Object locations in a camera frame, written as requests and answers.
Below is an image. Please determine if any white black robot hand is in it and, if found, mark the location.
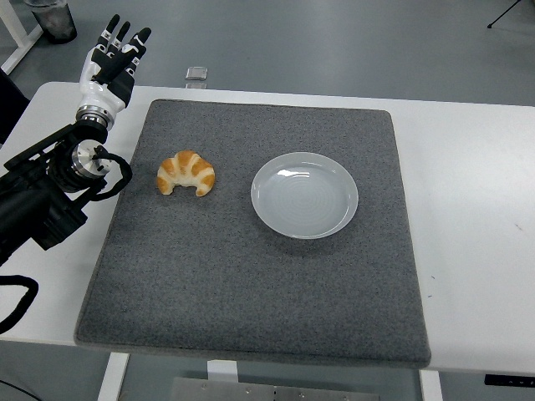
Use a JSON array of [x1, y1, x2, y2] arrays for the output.
[[78, 14, 152, 114]]

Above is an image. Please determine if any golden croissant bread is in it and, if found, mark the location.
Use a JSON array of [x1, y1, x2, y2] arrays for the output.
[[156, 150, 217, 197]]

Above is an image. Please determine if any pale grey round plate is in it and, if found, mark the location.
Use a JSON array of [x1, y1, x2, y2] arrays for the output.
[[250, 151, 359, 241]]

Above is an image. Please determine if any grey metal plate with screws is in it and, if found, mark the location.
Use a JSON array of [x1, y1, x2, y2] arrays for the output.
[[170, 377, 380, 401]]

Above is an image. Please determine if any black waste bin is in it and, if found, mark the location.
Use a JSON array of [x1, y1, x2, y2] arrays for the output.
[[29, 0, 79, 45]]

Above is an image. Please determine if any grey felt mat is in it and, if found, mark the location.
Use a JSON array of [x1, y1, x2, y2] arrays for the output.
[[73, 99, 432, 369]]

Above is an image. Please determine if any black tripod leg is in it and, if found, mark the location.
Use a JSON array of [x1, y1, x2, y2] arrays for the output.
[[487, 0, 535, 29]]

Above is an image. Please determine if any black table control panel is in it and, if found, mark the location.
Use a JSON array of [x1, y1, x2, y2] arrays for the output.
[[483, 374, 535, 386]]

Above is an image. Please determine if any white table frame leg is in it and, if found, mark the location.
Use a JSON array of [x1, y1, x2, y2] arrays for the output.
[[0, 0, 45, 74]]

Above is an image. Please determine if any white table bracket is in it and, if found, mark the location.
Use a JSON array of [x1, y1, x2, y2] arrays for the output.
[[206, 359, 239, 383]]

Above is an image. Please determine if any thin black floor cable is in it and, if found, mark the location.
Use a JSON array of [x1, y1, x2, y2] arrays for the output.
[[0, 378, 38, 401]]

